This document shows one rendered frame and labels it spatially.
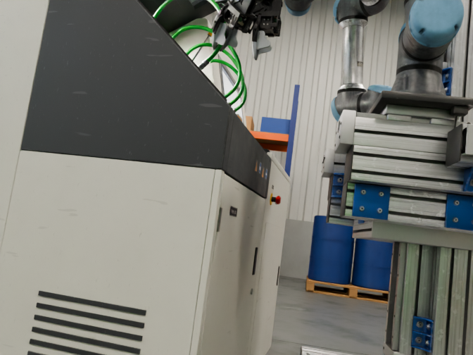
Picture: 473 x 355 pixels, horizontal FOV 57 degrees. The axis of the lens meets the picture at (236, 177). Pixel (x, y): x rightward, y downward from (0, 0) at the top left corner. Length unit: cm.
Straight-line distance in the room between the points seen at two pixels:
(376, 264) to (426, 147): 502
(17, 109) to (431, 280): 128
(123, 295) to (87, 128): 45
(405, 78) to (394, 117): 12
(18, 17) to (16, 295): 79
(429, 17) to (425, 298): 78
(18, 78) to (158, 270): 68
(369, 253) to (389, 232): 489
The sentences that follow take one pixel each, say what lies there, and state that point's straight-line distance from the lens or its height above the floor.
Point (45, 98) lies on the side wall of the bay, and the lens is 134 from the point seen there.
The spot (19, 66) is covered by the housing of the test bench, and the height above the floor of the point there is 103.
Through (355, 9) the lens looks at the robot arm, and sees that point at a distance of 193.
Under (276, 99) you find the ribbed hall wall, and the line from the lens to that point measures 830.
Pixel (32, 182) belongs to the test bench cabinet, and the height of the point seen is 71.
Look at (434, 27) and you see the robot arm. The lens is 116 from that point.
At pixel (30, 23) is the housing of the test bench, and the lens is 146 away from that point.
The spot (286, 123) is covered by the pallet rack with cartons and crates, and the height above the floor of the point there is 242.
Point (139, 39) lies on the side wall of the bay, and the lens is 126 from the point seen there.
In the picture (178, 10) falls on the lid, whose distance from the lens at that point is 198.
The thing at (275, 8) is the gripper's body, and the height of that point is 138.
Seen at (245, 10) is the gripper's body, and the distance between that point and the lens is 132.
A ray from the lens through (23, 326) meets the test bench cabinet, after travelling 131.
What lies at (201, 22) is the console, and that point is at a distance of 205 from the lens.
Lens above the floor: 64
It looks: 7 degrees up
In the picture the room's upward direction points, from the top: 8 degrees clockwise
